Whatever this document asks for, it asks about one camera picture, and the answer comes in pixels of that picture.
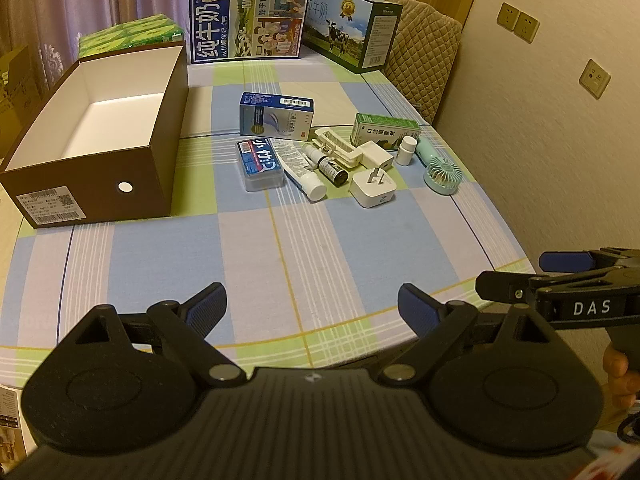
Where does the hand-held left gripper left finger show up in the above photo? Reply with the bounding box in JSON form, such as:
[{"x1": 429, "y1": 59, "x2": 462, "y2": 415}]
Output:
[{"x1": 74, "y1": 282, "x2": 246, "y2": 387}]

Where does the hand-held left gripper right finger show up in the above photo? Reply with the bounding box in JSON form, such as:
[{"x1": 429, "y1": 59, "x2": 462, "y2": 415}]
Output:
[{"x1": 382, "y1": 283, "x2": 559, "y2": 387}]

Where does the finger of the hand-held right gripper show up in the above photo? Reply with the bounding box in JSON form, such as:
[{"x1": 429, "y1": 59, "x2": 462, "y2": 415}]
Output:
[
  {"x1": 475, "y1": 270, "x2": 551, "y2": 307},
  {"x1": 539, "y1": 247, "x2": 640, "y2": 274}
]

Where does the mint handheld fan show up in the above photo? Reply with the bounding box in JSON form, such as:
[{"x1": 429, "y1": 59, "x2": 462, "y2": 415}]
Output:
[{"x1": 413, "y1": 138, "x2": 460, "y2": 196}]

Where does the white plug adapter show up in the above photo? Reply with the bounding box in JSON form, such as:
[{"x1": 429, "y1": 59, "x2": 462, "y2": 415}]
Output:
[{"x1": 348, "y1": 165, "x2": 396, "y2": 210}]

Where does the clear floss pick box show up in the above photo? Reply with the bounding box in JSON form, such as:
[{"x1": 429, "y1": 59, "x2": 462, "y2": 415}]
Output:
[{"x1": 235, "y1": 137, "x2": 286, "y2": 193}]

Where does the brown cardboard box white inside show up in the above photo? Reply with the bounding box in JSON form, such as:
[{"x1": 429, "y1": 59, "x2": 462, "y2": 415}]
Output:
[{"x1": 0, "y1": 41, "x2": 189, "y2": 230}]

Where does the white pill bottle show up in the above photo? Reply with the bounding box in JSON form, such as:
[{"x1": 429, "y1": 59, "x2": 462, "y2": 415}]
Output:
[{"x1": 394, "y1": 135, "x2": 419, "y2": 167}]

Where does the white charger cube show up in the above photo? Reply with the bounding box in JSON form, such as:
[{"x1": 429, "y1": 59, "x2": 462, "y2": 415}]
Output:
[{"x1": 357, "y1": 140, "x2": 396, "y2": 170}]

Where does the white ointment tube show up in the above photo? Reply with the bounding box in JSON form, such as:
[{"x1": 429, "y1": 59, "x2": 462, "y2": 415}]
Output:
[{"x1": 276, "y1": 142, "x2": 328, "y2": 202}]

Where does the white plastic holder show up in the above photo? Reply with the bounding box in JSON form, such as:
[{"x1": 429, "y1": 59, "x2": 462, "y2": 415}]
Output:
[{"x1": 313, "y1": 128, "x2": 362, "y2": 170}]

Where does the green medicine box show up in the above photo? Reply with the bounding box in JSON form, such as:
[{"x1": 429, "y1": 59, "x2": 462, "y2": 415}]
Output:
[{"x1": 349, "y1": 112, "x2": 422, "y2": 154}]

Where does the blue medicine box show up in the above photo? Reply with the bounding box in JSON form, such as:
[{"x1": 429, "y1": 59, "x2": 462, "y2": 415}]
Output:
[{"x1": 238, "y1": 92, "x2": 315, "y2": 141}]

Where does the person's right hand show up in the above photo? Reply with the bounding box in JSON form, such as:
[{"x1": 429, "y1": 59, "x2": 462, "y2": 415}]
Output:
[{"x1": 602, "y1": 346, "x2": 640, "y2": 411}]

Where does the checked tablecloth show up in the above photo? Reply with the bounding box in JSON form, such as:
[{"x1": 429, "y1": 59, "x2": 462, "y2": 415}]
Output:
[{"x1": 0, "y1": 52, "x2": 539, "y2": 397}]

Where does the small brown glass bottle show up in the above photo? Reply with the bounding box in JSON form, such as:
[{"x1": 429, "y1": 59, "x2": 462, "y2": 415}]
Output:
[{"x1": 319, "y1": 156, "x2": 350, "y2": 189}]

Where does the small white spray bottle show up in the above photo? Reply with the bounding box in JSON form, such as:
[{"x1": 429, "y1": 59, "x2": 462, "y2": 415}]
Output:
[{"x1": 301, "y1": 142, "x2": 327, "y2": 167}]

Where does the printed paper package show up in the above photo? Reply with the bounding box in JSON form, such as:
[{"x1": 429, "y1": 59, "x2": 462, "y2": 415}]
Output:
[{"x1": 0, "y1": 385, "x2": 27, "y2": 463}]

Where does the green drink carton pack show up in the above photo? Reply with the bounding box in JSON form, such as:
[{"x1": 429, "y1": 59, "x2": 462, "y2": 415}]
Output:
[{"x1": 77, "y1": 12, "x2": 185, "y2": 61}]

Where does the blue milk carton case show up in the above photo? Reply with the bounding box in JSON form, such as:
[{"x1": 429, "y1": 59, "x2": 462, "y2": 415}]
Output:
[{"x1": 188, "y1": 0, "x2": 312, "y2": 65}]

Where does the green cow milk carton case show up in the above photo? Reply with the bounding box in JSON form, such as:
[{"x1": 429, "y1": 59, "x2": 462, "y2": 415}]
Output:
[{"x1": 302, "y1": 0, "x2": 404, "y2": 75}]

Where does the black cable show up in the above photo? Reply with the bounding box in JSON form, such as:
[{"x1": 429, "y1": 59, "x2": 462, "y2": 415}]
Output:
[{"x1": 617, "y1": 406, "x2": 640, "y2": 444}]

